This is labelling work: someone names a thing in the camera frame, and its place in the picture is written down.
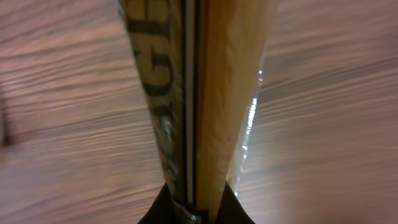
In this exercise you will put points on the orange spaghetti packet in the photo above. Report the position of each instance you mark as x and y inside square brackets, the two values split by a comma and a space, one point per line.
[199, 63]

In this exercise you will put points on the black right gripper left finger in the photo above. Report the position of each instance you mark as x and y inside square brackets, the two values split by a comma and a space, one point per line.
[162, 209]

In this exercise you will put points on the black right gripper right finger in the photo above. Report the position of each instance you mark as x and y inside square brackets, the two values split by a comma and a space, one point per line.
[231, 211]

